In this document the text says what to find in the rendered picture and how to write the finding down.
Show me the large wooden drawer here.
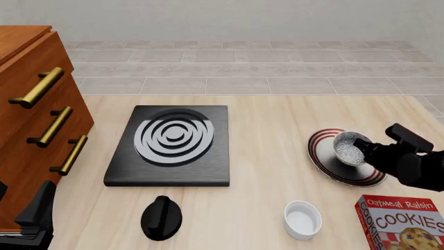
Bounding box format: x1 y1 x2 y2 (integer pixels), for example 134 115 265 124
0 31 75 154

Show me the plate with red rings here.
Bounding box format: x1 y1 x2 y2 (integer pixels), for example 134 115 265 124
306 127 389 188

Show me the wooden cabinet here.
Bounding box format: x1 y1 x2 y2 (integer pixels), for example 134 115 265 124
0 25 95 232

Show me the small wooden drawer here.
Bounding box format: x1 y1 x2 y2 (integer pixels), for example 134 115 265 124
0 98 95 231

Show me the red cookies box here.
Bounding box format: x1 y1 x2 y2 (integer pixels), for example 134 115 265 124
354 194 444 250

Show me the medium brass drawer handle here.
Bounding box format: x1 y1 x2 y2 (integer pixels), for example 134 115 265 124
26 106 74 149

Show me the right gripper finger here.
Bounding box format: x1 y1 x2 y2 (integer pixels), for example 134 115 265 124
352 137 375 155

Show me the medium wooden drawer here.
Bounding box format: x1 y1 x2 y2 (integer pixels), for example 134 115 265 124
0 73 86 199

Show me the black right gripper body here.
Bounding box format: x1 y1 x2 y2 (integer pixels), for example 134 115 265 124
364 142 405 178

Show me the small white ramekin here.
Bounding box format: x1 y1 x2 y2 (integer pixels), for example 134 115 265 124
282 199 323 242

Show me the long brass drawer handle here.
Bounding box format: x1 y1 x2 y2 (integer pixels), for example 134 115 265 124
8 67 65 110

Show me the short brass drawer handle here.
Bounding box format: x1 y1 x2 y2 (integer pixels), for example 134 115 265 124
49 135 89 177

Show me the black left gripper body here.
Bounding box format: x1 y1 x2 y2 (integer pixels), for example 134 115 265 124
0 225 55 250

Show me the round black stove knob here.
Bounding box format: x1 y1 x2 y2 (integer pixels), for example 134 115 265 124
140 194 184 242

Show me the flat black stove plate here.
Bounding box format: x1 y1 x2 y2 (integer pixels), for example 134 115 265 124
103 104 231 188

